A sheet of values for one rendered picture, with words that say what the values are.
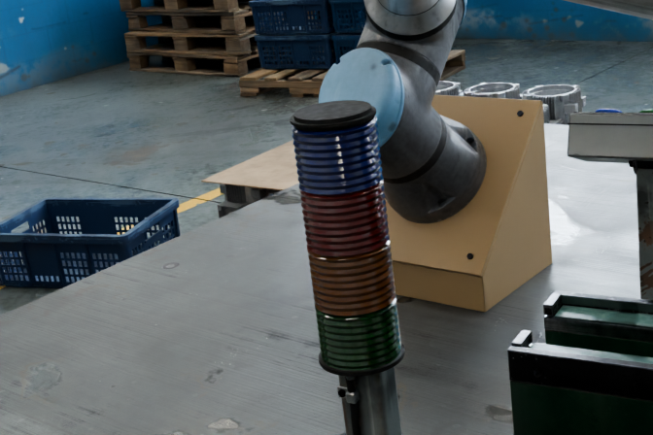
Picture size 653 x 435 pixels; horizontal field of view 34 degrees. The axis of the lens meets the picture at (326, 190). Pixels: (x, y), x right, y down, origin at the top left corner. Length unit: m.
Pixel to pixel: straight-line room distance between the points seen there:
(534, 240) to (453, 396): 0.36
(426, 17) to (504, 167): 0.24
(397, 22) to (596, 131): 0.28
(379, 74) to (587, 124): 0.26
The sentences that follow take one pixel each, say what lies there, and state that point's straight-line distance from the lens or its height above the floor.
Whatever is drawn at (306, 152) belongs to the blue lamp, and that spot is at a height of 1.20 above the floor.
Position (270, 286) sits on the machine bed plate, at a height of 0.80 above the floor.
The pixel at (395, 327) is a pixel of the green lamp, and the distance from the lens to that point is 0.79.
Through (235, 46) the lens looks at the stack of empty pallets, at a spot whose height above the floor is 0.21.
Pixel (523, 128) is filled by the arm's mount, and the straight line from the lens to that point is 1.47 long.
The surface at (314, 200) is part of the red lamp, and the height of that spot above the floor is 1.16.
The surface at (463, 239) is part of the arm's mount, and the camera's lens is 1.43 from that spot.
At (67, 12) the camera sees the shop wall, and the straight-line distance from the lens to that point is 8.52.
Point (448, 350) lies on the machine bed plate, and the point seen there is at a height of 0.80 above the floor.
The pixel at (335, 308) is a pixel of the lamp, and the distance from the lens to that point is 0.76.
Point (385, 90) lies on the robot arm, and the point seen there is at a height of 1.11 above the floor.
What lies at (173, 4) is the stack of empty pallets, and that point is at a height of 0.50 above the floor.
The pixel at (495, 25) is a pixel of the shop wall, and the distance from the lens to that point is 7.82.
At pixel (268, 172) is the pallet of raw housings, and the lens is 3.78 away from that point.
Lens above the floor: 1.39
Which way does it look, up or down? 17 degrees down
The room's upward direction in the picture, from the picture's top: 7 degrees counter-clockwise
